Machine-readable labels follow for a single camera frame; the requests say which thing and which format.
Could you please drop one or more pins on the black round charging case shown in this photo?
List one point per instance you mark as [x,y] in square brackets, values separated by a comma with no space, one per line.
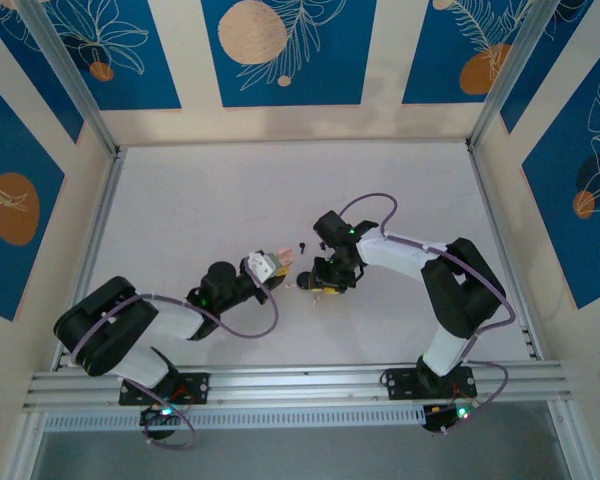
[303,280]

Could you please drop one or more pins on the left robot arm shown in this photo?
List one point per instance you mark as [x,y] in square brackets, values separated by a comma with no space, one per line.
[110,325]

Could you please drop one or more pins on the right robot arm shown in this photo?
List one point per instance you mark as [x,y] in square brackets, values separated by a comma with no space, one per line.
[460,295]

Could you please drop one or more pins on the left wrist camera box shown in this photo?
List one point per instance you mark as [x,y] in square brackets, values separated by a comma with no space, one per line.
[260,265]

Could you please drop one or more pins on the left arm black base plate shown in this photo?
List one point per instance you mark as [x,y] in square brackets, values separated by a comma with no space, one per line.
[197,387]

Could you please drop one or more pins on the aluminium mounting rail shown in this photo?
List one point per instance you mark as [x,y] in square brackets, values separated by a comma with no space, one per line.
[305,387]

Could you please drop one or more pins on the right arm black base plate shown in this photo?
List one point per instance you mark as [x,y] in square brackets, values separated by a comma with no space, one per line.
[402,382]

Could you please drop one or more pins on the aluminium table side rail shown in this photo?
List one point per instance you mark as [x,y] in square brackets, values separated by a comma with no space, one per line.
[105,210]
[485,190]

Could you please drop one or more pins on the aluminium frame post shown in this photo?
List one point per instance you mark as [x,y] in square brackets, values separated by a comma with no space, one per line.
[510,70]
[70,80]

